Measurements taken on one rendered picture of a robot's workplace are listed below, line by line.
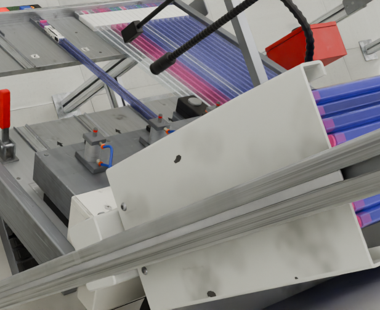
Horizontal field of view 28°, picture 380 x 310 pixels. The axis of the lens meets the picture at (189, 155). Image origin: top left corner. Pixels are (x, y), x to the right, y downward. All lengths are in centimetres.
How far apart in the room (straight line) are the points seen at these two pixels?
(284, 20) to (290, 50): 109
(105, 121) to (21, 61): 24
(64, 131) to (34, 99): 115
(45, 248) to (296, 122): 54
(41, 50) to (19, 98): 88
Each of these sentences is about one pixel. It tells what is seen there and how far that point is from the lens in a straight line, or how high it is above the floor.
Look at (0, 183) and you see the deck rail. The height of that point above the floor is 107.
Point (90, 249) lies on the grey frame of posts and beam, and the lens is 85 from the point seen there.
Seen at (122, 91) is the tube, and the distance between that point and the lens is 139.
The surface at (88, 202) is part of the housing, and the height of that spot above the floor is 124.
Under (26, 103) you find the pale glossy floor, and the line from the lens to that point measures 240.
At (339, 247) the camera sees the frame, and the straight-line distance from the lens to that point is 59.
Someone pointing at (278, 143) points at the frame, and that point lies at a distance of 61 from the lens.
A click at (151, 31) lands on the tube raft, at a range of 166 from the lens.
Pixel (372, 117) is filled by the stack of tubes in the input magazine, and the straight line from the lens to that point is 69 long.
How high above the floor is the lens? 211
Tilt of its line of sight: 53 degrees down
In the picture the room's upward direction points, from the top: 64 degrees clockwise
